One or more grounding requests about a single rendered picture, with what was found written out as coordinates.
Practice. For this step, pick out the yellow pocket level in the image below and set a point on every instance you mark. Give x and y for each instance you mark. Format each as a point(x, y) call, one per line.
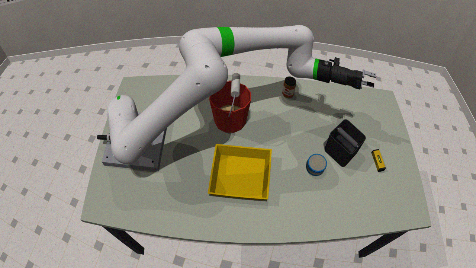
point(378, 160)

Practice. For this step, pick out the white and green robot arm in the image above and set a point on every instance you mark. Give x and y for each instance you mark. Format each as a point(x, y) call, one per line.
point(205, 74)

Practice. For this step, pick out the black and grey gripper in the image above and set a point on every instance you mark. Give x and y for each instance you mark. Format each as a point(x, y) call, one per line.
point(342, 75)

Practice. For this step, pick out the yellow square tray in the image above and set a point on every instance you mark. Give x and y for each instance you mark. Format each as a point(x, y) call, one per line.
point(240, 172)

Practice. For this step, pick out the paprika spice jar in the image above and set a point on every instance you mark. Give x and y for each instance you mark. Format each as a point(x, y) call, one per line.
point(289, 87)

